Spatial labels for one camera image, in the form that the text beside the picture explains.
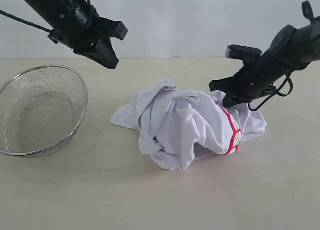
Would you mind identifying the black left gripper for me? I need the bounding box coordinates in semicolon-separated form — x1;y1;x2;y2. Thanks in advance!
47;0;129;70

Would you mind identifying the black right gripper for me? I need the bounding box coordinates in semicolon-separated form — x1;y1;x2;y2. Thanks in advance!
209;50;292;108

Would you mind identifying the white t-shirt red lettering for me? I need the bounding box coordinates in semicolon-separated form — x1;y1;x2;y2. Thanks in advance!
110;78;267;171

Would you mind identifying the round metal mesh basket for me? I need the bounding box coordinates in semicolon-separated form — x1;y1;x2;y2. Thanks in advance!
0;65;88;158

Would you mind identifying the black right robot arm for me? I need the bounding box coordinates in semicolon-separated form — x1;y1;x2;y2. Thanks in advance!
209;22;320;107

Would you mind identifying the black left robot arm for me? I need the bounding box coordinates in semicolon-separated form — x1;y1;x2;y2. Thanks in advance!
24;0;128;70

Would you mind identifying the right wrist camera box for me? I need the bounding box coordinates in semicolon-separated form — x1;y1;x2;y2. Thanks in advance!
225;44;263;62

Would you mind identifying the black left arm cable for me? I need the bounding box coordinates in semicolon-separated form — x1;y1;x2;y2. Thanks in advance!
0;9;55;35

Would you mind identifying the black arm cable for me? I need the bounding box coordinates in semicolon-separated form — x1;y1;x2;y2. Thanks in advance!
0;9;55;35
247;1;318;113

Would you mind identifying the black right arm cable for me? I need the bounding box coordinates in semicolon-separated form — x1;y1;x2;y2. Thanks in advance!
247;1;318;113

